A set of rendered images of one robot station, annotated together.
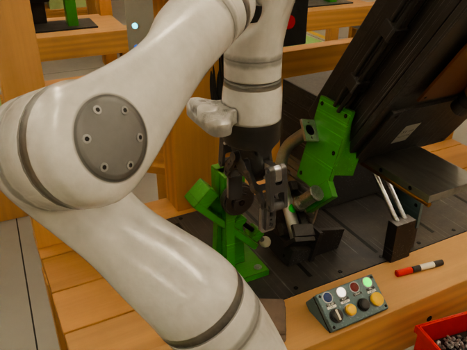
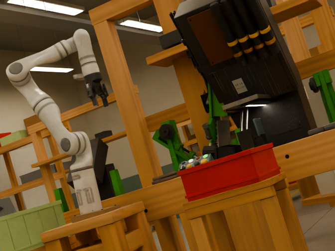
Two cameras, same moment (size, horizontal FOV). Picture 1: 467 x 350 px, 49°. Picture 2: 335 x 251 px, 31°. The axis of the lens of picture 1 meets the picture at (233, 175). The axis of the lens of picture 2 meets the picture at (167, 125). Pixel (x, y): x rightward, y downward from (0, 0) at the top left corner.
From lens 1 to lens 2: 2.51 m
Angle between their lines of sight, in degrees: 59
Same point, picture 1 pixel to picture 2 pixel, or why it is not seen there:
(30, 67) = (128, 106)
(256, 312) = (47, 103)
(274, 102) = (87, 67)
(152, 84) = (26, 60)
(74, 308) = not seen: hidden behind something
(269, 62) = (83, 58)
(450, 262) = not seen: hidden behind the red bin
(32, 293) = not seen: outside the picture
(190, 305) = (32, 100)
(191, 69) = (39, 58)
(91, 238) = (24, 91)
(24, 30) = (124, 92)
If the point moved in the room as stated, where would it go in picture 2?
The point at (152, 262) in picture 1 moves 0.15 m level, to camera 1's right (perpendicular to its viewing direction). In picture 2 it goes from (31, 94) to (46, 83)
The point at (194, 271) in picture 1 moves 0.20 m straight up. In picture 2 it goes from (36, 94) to (22, 50)
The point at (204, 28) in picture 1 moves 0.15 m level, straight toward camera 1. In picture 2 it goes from (46, 51) to (15, 54)
